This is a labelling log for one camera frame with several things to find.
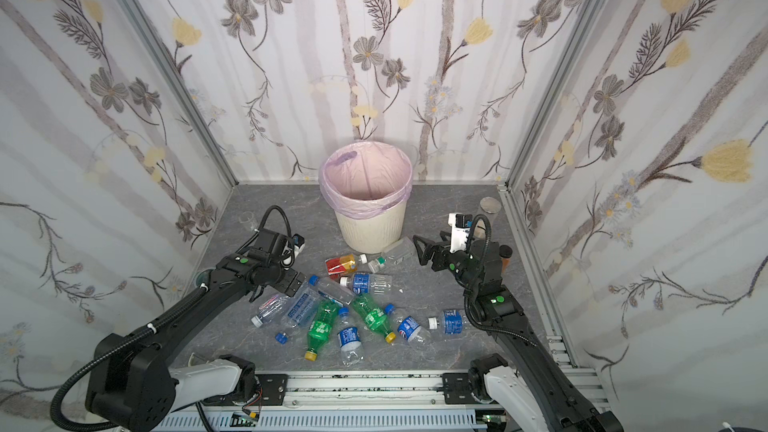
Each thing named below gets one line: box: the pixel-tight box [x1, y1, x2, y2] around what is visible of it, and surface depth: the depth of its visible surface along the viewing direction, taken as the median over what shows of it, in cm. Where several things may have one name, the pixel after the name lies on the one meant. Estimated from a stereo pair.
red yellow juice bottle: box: [325, 254, 359, 276], surface depth 94 cm
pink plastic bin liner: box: [318, 140, 413, 219], surface depth 95 cm
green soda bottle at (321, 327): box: [304, 299, 341, 362], surface depth 82 cm
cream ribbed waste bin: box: [335, 202, 407, 254], surface depth 93 cm
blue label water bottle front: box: [337, 307, 365, 367], surface depth 80 cm
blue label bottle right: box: [428, 309, 472, 336], surface depth 82 cm
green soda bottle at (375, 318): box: [351, 293, 397, 343], surface depth 83 cm
